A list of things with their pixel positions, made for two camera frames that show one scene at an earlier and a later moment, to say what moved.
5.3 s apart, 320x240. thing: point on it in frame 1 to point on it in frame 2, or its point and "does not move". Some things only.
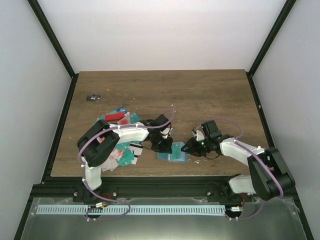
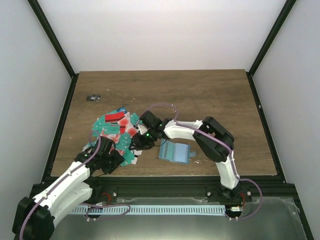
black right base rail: x=260 y=111 does not move
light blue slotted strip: x=131 y=209 does not move
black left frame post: x=42 y=18 does not move
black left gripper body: x=158 y=140 to x=111 y=164
